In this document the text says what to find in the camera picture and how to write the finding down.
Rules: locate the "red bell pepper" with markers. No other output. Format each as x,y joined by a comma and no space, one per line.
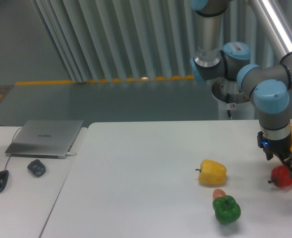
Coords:
280,176

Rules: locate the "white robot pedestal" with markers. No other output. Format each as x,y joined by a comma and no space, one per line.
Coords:
232,104

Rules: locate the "grey pleated curtain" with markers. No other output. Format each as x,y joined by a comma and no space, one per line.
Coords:
107,40

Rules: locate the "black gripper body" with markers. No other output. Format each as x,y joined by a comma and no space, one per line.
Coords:
281,146

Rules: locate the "silver closed laptop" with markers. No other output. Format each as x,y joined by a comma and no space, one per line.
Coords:
45,139

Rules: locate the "green bell pepper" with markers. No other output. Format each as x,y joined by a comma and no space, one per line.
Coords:
226,209

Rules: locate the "dark grey small case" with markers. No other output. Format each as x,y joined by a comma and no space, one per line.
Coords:
37,168

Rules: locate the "pink sausage toy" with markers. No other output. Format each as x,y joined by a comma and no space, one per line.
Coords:
217,193

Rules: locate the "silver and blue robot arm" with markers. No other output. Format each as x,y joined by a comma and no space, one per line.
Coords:
266,88

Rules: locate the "yellow bell pepper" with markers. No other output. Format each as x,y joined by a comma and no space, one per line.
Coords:
212,173

